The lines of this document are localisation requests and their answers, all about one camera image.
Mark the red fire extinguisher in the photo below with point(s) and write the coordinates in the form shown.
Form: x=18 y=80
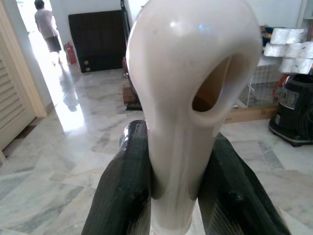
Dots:
x=71 y=54

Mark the dark brown board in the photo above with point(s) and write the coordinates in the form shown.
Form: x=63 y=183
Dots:
x=97 y=39

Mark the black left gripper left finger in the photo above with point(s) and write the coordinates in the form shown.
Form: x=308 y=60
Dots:
x=122 y=183

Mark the black canister vacuum cleaner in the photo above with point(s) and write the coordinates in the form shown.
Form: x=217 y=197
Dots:
x=293 y=110

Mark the person in grey shirt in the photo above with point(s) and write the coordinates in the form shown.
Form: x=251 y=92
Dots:
x=46 y=24

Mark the small wooden box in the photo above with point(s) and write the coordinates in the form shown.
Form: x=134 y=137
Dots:
x=129 y=95

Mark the white toilet paper pack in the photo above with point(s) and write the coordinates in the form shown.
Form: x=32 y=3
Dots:
x=297 y=65
x=275 y=49
x=288 y=35
x=299 y=50

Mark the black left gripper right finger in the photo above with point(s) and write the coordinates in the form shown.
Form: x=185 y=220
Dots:
x=234 y=195

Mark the beige louvered door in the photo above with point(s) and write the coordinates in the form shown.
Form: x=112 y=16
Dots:
x=12 y=85

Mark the beige broom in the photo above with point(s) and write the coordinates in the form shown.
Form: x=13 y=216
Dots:
x=171 y=73

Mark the wooden plank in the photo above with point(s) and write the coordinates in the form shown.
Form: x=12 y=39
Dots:
x=254 y=114

